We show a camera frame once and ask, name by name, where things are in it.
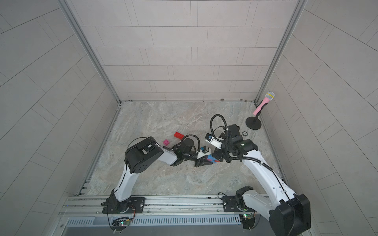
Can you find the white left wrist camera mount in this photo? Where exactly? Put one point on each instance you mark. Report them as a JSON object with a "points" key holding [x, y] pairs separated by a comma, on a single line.
{"points": [[203, 152]]}

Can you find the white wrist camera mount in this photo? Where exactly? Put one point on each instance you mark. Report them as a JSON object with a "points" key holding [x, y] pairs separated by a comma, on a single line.
{"points": [[203, 152], [213, 141]]}

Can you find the left green circuit board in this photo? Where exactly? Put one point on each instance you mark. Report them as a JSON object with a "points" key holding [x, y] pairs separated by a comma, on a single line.
{"points": [[122, 222]]}

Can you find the pink lego brick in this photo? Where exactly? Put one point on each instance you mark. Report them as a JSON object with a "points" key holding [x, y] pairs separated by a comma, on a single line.
{"points": [[166, 142]]}

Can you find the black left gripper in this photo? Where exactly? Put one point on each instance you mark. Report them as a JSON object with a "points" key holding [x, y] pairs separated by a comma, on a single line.
{"points": [[196, 159]]}

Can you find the long blue lego brick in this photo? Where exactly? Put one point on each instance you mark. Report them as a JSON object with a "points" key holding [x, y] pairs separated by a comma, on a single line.
{"points": [[212, 159]]}

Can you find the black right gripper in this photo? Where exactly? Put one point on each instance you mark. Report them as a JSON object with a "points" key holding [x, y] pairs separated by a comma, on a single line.
{"points": [[220, 154]]}

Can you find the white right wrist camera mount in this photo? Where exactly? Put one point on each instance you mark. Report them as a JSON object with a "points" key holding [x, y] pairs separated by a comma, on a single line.
{"points": [[213, 141]]}

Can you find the aluminium rail frame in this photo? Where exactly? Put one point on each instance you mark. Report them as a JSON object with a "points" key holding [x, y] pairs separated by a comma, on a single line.
{"points": [[170, 204]]}

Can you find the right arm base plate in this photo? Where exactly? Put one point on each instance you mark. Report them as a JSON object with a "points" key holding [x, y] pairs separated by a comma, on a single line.
{"points": [[230, 204]]}

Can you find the green circuit board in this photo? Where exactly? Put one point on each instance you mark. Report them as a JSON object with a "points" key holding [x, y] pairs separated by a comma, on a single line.
{"points": [[122, 222], [247, 218]]}

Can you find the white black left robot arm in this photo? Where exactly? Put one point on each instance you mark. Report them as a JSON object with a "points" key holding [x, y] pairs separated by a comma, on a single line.
{"points": [[142, 155]]}

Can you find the pink toy microphone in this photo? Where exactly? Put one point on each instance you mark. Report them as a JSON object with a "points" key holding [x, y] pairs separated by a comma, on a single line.
{"points": [[268, 97]]}

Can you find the right green circuit board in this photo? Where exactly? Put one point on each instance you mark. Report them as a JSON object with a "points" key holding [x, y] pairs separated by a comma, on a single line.
{"points": [[247, 218]]}

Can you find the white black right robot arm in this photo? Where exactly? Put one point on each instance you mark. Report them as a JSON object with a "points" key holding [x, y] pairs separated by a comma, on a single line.
{"points": [[288, 213]]}

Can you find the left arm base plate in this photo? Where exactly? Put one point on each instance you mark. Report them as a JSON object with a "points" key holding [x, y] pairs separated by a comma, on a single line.
{"points": [[131, 205]]}

